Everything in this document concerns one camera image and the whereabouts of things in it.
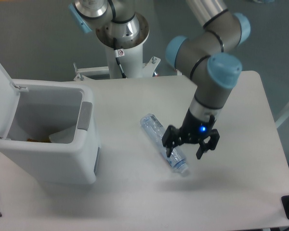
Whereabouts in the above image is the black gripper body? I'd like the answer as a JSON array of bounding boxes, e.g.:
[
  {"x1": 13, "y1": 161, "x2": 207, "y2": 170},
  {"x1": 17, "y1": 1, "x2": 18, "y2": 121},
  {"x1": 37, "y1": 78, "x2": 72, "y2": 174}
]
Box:
[{"x1": 177, "y1": 110, "x2": 217, "y2": 145}]

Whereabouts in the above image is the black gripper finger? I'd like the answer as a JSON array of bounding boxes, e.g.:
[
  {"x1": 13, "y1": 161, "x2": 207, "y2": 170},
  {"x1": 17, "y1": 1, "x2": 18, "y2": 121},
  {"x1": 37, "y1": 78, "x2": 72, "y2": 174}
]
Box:
[
  {"x1": 162, "y1": 125, "x2": 183, "y2": 157},
  {"x1": 196, "y1": 129, "x2": 220, "y2": 159}
]

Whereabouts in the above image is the clear plastic water bottle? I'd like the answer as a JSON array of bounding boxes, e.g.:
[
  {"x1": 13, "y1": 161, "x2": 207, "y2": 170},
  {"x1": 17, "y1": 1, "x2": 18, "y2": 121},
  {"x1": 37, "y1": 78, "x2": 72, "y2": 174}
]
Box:
[{"x1": 140, "y1": 114, "x2": 189, "y2": 176}]

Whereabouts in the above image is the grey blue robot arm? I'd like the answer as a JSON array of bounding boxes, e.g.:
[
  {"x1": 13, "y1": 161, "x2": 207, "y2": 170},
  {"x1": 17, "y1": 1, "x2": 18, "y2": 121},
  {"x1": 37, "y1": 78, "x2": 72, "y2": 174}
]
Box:
[{"x1": 68, "y1": 0, "x2": 250, "y2": 158}]

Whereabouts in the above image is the white trash can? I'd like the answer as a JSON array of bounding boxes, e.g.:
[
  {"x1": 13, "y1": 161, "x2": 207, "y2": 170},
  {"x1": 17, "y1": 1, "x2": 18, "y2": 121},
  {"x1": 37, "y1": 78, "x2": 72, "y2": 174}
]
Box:
[{"x1": 0, "y1": 79, "x2": 101, "y2": 184}]

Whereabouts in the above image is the white trash can lid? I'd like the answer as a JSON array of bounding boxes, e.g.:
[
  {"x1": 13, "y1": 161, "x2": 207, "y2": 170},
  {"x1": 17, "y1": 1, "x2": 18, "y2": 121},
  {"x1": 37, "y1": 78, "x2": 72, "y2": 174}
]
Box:
[{"x1": 0, "y1": 63, "x2": 20, "y2": 139}]

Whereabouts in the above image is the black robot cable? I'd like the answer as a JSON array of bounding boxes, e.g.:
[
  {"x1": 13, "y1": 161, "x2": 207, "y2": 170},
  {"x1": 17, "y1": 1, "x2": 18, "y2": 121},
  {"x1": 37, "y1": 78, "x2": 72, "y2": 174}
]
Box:
[{"x1": 112, "y1": 37, "x2": 128, "y2": 79}]

